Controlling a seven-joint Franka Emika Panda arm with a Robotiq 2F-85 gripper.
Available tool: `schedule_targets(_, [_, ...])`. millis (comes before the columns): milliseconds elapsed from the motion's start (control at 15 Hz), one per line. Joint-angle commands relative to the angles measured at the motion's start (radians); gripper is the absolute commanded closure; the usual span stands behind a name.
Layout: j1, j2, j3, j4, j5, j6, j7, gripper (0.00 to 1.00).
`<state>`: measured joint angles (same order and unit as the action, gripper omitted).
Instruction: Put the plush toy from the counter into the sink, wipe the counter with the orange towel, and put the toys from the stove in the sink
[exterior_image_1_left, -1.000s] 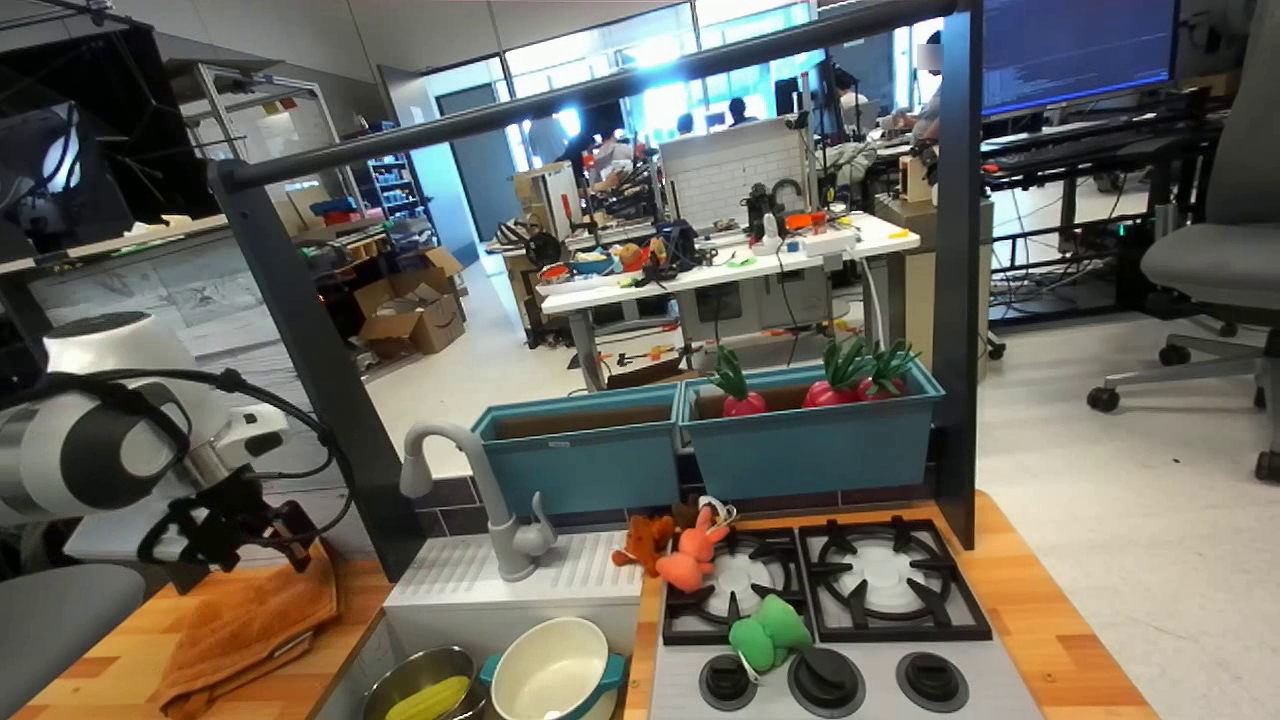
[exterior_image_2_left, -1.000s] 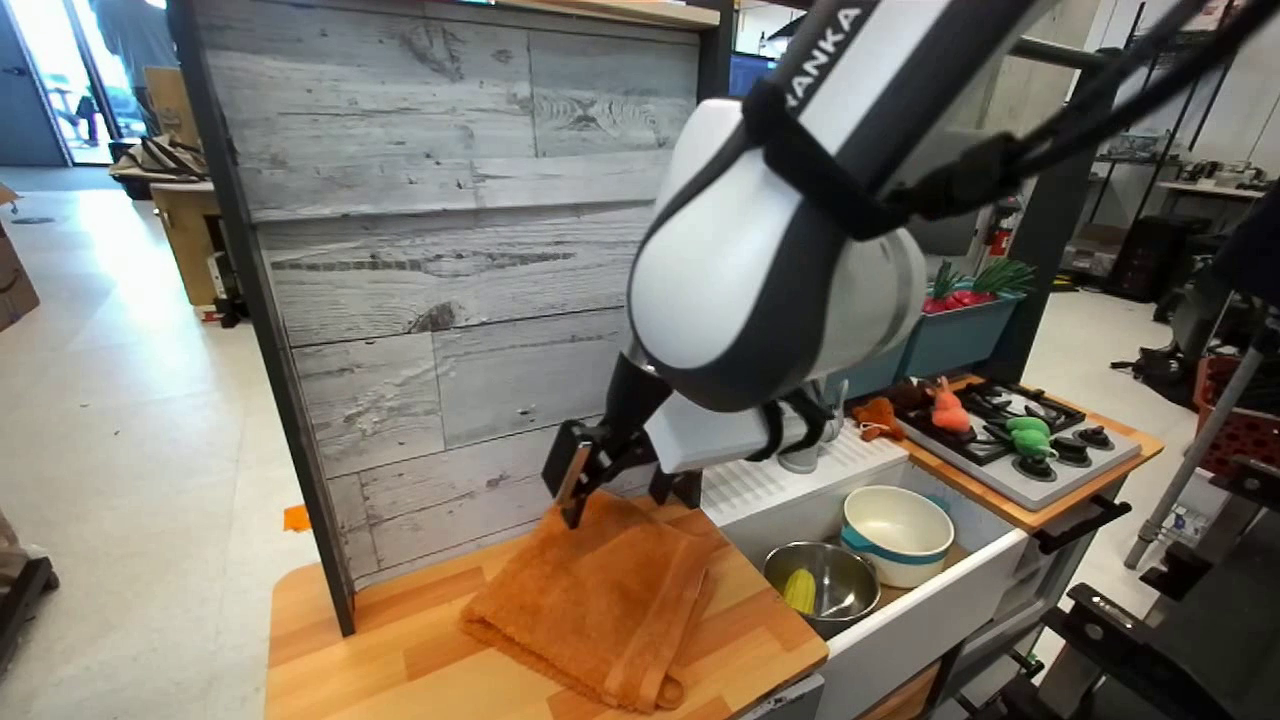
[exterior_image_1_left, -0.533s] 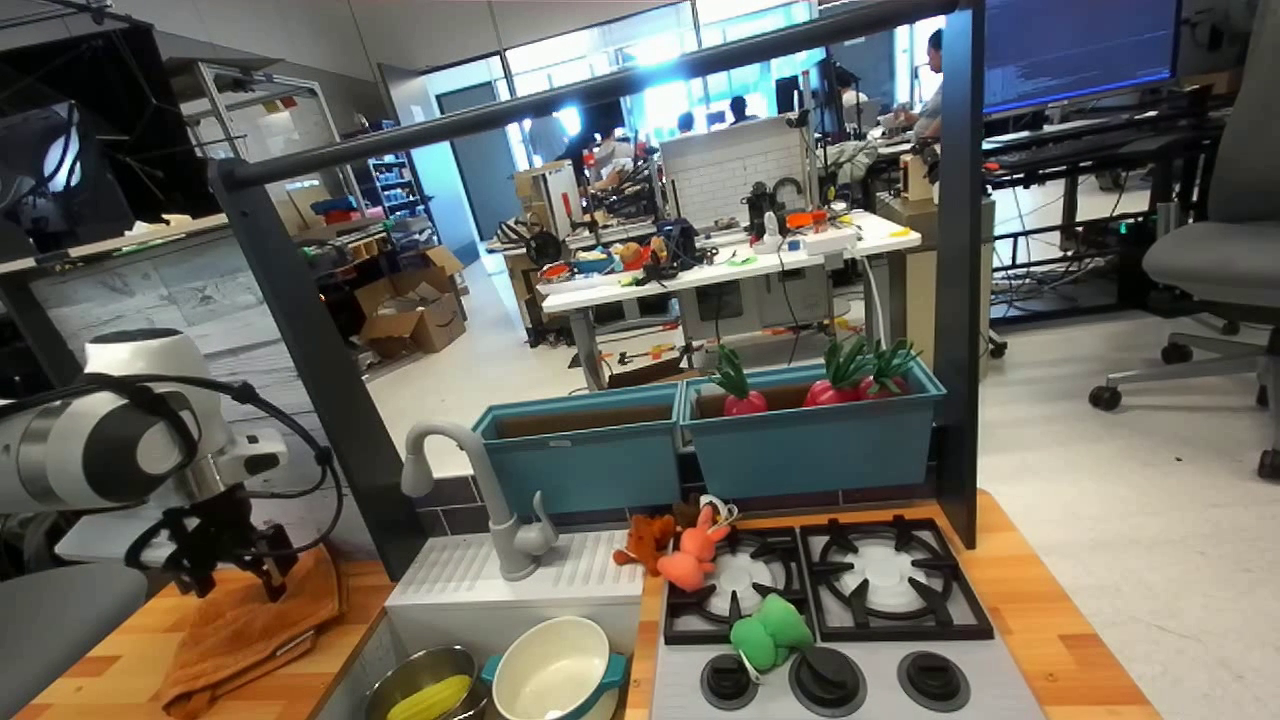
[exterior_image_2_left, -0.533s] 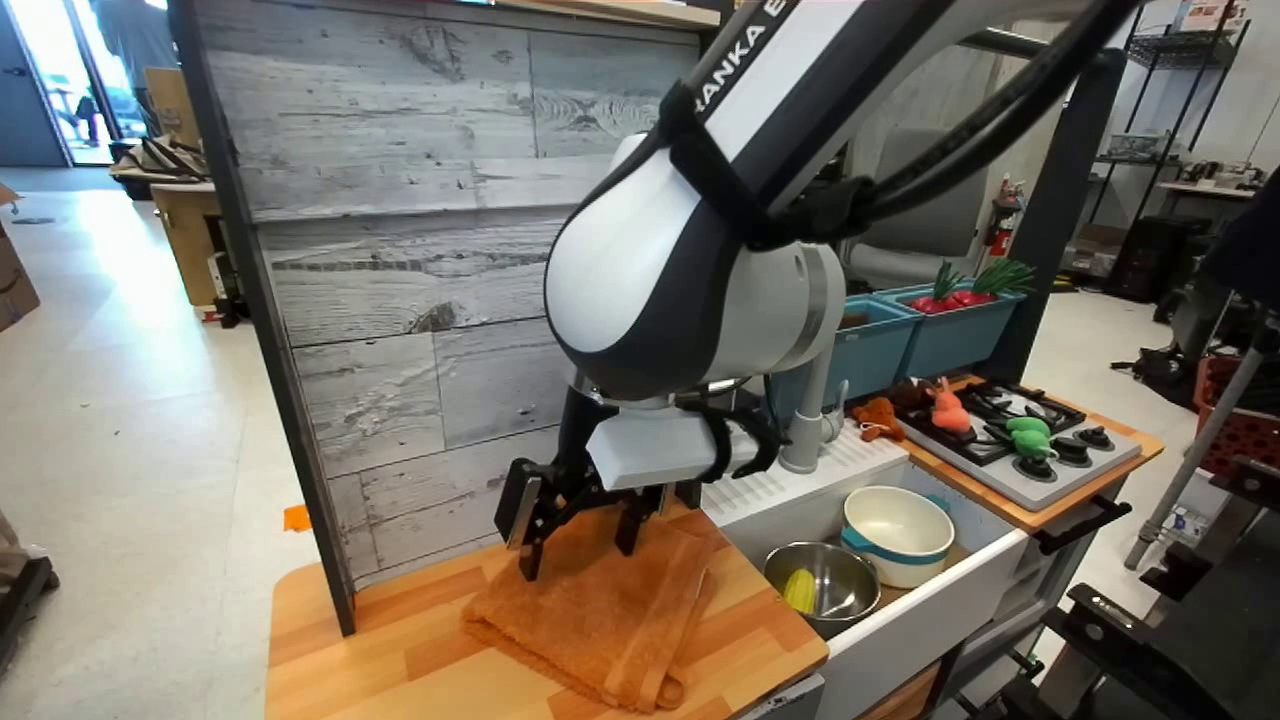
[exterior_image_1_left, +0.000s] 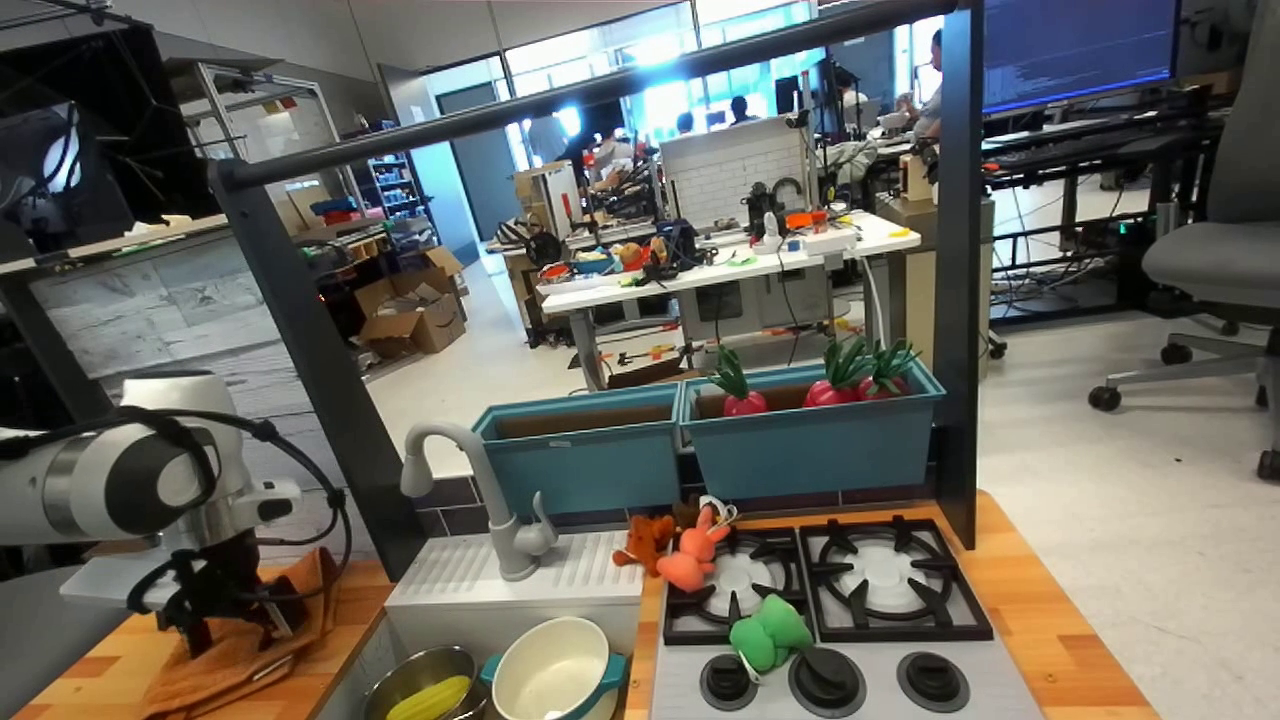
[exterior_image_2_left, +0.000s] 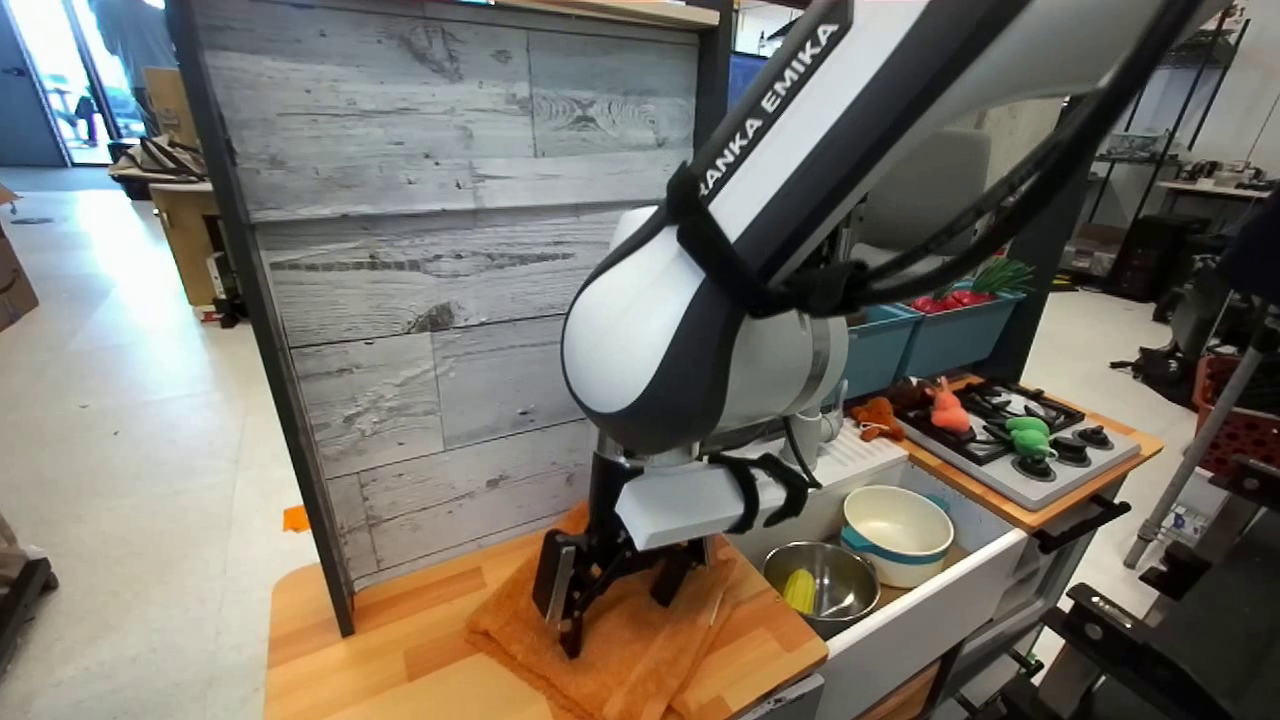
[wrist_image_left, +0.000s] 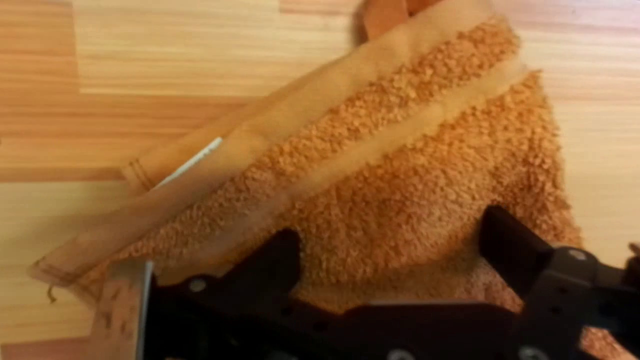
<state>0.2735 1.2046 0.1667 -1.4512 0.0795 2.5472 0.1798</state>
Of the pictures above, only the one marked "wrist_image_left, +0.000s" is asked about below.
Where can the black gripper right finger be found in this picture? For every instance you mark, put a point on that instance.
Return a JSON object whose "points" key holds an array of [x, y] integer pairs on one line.
{"points": [[572, 301]]}

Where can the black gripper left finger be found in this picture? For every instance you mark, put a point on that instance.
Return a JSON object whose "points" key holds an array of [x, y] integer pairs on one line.
{"points": [[227, 313]]}

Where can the orange terry towel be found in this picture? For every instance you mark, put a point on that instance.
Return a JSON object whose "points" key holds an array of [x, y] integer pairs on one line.
{"points": [[412, 186]]}

